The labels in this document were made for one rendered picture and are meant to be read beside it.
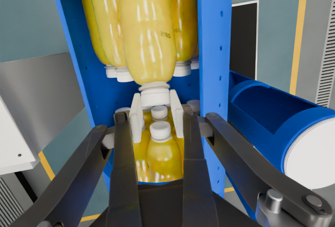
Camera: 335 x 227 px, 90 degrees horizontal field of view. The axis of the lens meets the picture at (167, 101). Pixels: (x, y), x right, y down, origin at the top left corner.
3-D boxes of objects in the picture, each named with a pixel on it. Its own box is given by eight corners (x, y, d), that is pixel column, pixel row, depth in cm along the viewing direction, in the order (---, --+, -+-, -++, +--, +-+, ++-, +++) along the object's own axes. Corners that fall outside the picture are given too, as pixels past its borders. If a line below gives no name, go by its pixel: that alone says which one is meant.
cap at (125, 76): (119, 74, 30) (121, 84, 30) (139, 70, 31) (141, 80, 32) (113, 71, 33) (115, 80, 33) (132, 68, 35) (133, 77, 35)
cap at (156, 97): (158, 94, 25) (159, 106, 25) (134, 95, 22) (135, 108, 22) (175, 89, 22) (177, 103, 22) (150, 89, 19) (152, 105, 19)
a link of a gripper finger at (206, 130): (186, 125, 14) (221, 122, 14) (178, 104, 19) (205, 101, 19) (187, 141, 15) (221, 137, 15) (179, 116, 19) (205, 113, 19)
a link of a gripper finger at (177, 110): (175, 110, 15) (183, 110, 15) (169, 89, 22) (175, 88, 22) (177, 138, 16) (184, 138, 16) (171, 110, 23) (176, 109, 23)
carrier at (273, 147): (244, 84, 138) (223, 60, 130) (378, 150, 57) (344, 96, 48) (218, 108, 144) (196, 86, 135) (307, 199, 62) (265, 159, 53)
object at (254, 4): (200, 166, 183) (204, 176, 169) (182, 15, 130) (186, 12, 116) (246, 157, 185) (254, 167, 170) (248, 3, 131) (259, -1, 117)
